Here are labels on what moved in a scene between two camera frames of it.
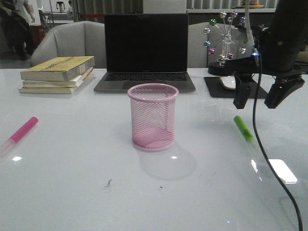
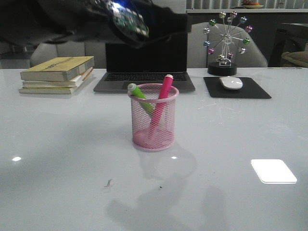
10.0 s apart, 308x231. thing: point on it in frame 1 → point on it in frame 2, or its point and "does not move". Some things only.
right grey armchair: [208, 42] does not move
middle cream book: [72, 83] does not move
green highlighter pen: [245, 130] → [134, 89]
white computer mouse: [229, 82] does not move
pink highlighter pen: [8, 144] → [168, 81]
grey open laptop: [146, 48] does not move
